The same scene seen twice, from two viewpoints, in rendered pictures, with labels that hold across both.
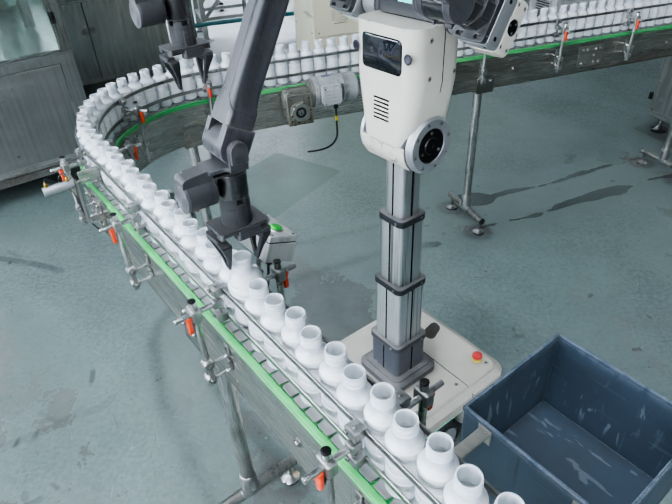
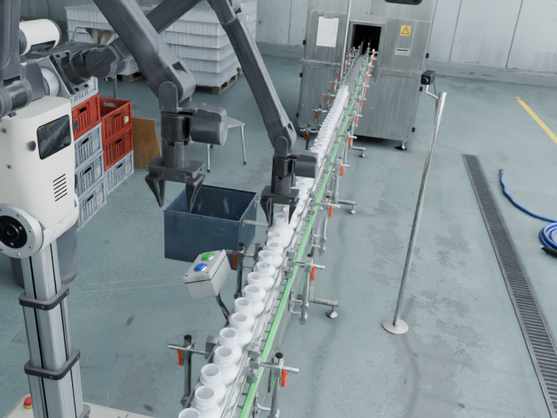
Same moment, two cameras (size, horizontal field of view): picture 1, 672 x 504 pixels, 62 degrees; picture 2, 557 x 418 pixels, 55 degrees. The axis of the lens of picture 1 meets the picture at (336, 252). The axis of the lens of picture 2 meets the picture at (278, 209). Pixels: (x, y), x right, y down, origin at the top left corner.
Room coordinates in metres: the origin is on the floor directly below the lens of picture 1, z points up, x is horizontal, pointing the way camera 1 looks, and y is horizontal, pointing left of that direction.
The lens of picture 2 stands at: (1.89, 1.20, 1.88)
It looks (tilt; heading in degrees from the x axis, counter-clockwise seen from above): 25 degrees down; 226
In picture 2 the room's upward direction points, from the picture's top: 5 degrees clockwise
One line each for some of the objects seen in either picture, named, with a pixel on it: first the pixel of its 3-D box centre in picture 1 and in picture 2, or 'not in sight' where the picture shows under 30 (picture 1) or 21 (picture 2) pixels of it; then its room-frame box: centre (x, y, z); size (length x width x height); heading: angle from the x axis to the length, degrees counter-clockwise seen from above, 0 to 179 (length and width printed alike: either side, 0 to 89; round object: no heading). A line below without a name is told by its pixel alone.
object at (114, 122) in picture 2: not in sight; (95, 119); (0.00, -3.01, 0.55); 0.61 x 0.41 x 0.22; 39
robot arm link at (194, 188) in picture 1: (209, 173); (297, 155); (0.87, 0.21, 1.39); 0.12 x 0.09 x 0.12; 126
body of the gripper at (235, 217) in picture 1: (235, 211); (281, 185); (0.89, 0.18, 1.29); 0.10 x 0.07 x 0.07; 126
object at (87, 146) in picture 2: not in sight; (59, 145); (0.51, -2.51, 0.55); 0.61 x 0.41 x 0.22; 43
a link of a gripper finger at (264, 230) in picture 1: (248, 239); (273, 206); (0.90, 0.17, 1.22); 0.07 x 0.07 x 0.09; 36
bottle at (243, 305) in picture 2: (168, 221); (240, 331); (1.22, 0.43, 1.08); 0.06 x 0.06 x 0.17
